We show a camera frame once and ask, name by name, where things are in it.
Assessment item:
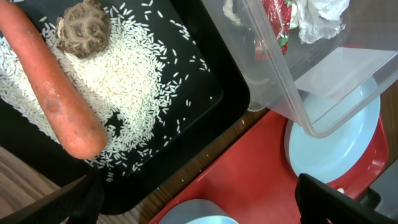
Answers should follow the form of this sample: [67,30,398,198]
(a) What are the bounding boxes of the brown food scrap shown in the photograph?
[55,0,111,59]

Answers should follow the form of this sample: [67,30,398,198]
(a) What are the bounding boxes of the red plastic tray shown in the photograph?
[152,112,389,223]

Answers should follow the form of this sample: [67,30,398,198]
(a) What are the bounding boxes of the white tissue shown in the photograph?
[290,0,349,44]

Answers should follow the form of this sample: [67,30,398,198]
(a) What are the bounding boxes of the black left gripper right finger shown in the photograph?
[295,174,397,224]

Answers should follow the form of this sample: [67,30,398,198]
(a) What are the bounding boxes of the orange carrot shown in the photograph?
[1,1,107,159]

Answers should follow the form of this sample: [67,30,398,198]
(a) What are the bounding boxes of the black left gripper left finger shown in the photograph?
[1,167,104,224]

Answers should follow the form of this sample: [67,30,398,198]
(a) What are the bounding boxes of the clear plastic bin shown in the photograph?
[204,1,397,138]

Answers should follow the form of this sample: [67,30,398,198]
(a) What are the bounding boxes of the large light blue plate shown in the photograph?
[284,97,381,184]

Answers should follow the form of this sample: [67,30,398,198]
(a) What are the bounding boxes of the white rice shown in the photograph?
[0,0,215,183]

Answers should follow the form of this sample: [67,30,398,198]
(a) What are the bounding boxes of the small light blue bowl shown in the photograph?
[159,199,238,224]

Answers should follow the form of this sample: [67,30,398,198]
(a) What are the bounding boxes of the black plastic bin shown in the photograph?
[1,0,249,215]

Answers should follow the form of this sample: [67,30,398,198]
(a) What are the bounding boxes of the red snack wrapper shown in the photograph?
[261,0,294,56]

